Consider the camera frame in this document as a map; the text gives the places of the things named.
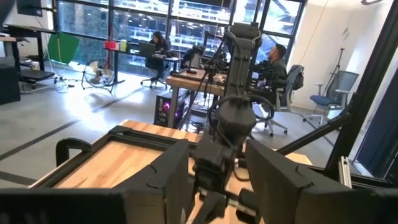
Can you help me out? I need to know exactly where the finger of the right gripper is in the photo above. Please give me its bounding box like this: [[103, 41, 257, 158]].
[[192, 191, 228, 224], [236, 188, 259, 223]]

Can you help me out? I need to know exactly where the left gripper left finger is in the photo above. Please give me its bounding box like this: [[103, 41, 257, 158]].
[[0, 139, 195, 224]]

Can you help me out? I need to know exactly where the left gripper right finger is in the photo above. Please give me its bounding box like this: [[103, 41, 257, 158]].
[[244, 139, 398, 224]]

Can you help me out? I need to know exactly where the silver aluminium extrusion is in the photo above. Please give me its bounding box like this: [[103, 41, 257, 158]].
[[338, 155, 353, 189]]

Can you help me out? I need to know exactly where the computer tower purple light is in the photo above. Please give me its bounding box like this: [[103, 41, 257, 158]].
[[153, 90, 191, 129]]

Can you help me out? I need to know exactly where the wooden workbench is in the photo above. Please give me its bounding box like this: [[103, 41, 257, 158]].
[[165, 68, 229, 129]]

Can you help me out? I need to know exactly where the black office chair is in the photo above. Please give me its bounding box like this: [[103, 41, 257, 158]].
[[140, 57, 170, 91]]

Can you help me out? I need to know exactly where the grey office chair blue seat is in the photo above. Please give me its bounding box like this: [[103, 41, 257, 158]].
[[303, 70, 360, 126]]

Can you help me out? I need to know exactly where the person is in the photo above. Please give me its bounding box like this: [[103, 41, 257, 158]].
[[148, 30, 171, 82], [253, 43, 289, 105]]

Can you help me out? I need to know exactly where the black laptop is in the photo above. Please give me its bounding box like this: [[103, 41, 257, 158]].
[[137, 41, 157, 58]]

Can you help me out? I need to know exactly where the floor fan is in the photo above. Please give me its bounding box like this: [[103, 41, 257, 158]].
[[80, 58, 115, 94]]

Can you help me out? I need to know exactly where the black standing desk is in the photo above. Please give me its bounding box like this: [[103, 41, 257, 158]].
[[104, 46, 182, 85]]

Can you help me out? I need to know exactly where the black cabinet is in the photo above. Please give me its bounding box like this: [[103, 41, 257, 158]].
[[0, 57, 22, 106]]

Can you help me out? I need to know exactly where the green round reflector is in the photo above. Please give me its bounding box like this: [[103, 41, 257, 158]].
[[46, 32, 81, 65]]

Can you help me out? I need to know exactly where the black clamp handle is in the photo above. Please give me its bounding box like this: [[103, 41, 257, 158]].
[[55, 138, 93, 167]]

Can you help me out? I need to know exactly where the black aluminium rig frame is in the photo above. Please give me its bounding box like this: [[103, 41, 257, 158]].
[[29, 0, 398, 191]]

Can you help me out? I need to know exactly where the black wall monitor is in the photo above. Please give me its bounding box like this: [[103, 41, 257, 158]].
[[16, 0, 44, 17]]

